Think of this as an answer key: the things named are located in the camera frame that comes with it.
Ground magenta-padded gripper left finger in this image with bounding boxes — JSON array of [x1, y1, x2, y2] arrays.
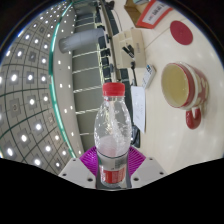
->
[[58, 145, 100, 188]]

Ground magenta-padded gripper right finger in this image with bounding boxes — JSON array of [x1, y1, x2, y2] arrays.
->
[[126, 145, 167, 189]]

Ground clear red-capped drink bottle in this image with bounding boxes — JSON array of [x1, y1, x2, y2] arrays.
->
[[93, 82, 132, 188]]

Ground black desk phone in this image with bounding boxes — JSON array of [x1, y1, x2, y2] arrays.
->
[[131, 124, 141, 149]]

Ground white remote control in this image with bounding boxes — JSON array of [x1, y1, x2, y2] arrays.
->
[[141, 63, 157, 89]]

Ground red and cream mug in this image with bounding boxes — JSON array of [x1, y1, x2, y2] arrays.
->
[[160, 61, 210, 130]]

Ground round ceiling lights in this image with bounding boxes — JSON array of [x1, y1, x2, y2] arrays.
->
[[0, 6, 84, 168]]

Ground row of black office chairs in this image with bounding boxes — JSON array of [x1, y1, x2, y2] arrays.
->
[[94, 3, 118, 83]]

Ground flat round red coaster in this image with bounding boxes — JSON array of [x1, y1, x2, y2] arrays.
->
[[169, 20, 194, 46]]

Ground open cardboard box red edge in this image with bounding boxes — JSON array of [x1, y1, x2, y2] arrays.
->
[[124, 0, 174, 29]]

